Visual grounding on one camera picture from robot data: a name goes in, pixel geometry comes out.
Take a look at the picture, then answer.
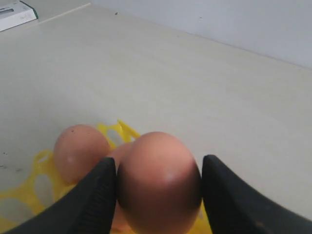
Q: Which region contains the brown egg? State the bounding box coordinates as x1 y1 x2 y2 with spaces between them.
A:
117 132 202 234
54 124 111 184
107 142 133 169

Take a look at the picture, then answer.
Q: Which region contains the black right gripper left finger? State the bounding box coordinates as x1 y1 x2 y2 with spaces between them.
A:
8 157 117 234

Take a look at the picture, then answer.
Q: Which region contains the white green pen box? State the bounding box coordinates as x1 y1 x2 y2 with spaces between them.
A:
0 0 39 32

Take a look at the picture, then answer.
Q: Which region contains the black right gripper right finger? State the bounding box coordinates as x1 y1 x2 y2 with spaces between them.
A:
202 155 312 234

